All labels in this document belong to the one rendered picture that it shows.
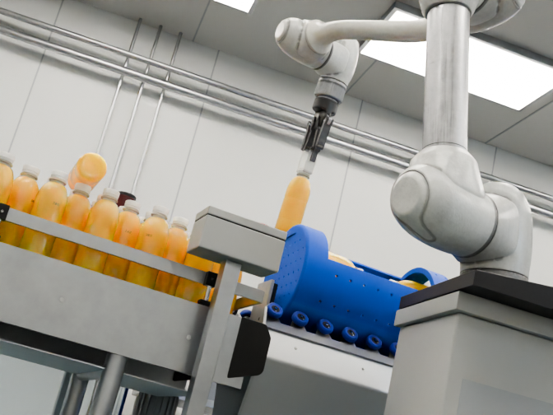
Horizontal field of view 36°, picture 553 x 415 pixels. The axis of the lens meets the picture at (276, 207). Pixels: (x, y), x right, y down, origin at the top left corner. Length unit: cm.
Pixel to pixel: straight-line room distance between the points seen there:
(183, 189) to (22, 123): 116
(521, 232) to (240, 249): 63
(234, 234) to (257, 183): 410
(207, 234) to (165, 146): 408
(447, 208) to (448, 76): 34
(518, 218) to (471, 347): 35
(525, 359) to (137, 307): 85
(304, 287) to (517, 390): 65
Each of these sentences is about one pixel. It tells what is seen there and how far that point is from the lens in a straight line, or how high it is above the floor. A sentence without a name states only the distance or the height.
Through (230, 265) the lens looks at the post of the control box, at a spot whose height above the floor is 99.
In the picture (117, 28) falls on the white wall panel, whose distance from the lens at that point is 625.
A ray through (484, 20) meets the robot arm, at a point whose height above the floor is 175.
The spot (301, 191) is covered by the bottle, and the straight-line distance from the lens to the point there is 248.
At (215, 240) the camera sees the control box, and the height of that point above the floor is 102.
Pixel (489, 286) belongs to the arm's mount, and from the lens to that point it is 173.
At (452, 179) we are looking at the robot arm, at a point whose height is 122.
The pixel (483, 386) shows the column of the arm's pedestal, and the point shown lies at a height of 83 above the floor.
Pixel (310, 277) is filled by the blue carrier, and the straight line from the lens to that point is 221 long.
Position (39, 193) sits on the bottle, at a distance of 200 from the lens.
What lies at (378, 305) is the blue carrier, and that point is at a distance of 229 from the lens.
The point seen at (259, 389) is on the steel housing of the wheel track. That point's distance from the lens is 216.
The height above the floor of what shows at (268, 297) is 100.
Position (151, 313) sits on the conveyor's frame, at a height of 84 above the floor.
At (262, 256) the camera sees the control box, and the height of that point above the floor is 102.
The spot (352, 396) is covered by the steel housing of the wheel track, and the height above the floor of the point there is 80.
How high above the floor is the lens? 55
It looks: 18 degrees up
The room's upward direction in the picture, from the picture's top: 14 degrees clockwise
